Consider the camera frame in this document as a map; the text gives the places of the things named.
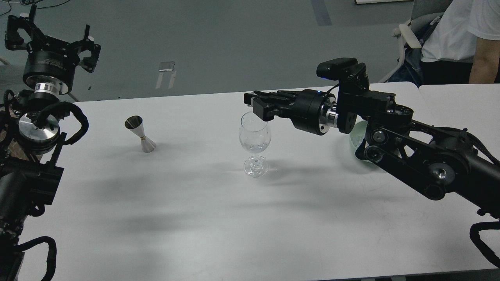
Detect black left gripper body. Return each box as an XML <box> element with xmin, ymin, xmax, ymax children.
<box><xmin>23</xmin><ymin>50</ymin><xmax>80</xmax><ymax>95</ymax></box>

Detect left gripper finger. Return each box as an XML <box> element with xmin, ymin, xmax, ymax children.
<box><xmin>5</xmin><ymin>5</ymin><xmax>46</xmax><ymax>53</ymax></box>
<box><xmin>70</xmin><ymin>25</ymin><xmax>101</xmax><ymax>74</ymax></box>

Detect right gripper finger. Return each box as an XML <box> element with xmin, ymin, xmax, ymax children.
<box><xmin>252</xmin><ymin>98</ymin><xmax>295</xmax><ymax>121</ymax></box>
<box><xmin>243</xmin><ymin>90</ymin><xmax>302</xmax><ymax>106</ymax></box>

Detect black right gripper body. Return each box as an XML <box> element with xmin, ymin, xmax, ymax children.
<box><xmin>289</xmin><ymin>89</ymin><xmax>337</xmax><ymax>135</ymax></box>

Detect steel double jigger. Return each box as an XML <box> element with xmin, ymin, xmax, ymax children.
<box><xmin>124</xmin><ymin>116</ymin><xmax>157</xmax><ymax>153</ymax></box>

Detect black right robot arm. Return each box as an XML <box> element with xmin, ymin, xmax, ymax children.
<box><xmin>243</xmin><ymin>58</ymin><xmax>500</xmax><ymax>267</ymax></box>

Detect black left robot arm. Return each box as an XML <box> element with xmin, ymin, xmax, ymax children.
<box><xmin>0</xmin><ymin>2</ymin><xmax>101</xmax><ymax>281</ymax></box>

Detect clear wine glass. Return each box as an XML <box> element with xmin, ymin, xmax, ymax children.
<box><xmin>239</xmin><ymin>111</ymin><xmax>271</xmax><ymax>178</ymax></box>

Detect green ceramic bowl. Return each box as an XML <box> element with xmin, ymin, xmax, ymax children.
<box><xmin>349</xmin><ymin>120</ymin><xmax>370</xmax><ymax>162</ymax></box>

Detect metal floor plate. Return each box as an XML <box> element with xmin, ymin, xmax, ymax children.
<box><xmin>155</xmin><ymin>61</ymin><xmax>177</xmax><ymax>89</ymax></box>

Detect grey office chair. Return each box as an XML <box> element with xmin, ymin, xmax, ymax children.
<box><xmin>380</xmin><ymin>0</ymin><xmax>452</xmax><ymax>86</ymax></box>

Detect seated person white shirt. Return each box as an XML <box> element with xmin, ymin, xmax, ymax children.
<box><xmin>420</xmin><ymin>0</ymin><xmax>500</xmax><ymax>85</ymax></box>

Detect black floor cables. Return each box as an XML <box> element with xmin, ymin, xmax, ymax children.
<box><xmin>0</xmin><ymin>0</ymin><xmax>71</xmax><ymax>17</ymax></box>

